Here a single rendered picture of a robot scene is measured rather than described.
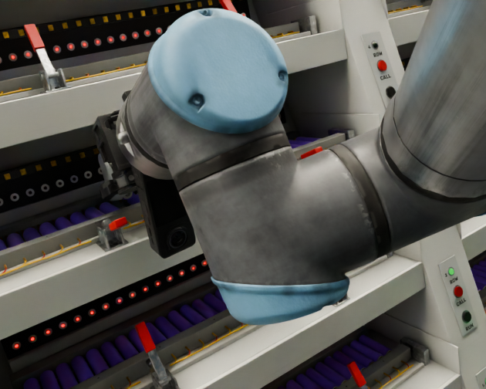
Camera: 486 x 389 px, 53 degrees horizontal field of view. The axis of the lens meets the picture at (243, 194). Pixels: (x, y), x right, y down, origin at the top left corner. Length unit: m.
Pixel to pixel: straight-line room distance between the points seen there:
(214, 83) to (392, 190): 0.14
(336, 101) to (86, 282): 0.49
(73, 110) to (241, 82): 0.30
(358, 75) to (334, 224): 0.48
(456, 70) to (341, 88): 0.59
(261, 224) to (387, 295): 0.47
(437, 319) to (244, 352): 0.34
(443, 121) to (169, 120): 0.17
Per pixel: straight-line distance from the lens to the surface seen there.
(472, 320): 0.89
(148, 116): 0.36
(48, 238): 0.60
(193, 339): 0.67
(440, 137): 0.27
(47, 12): 0.84
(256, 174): 0.32
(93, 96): 0.59
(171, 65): 0.31
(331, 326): 0.70
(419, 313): 0.87
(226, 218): 0.32
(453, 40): 0.23
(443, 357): 0.88
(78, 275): 0.56
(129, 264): 0.58
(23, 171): 0.73
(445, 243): 0.84
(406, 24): 0.89
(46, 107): 0.58
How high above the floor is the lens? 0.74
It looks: 3 degrees down
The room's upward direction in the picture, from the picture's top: 20 degrees counter-clockwise
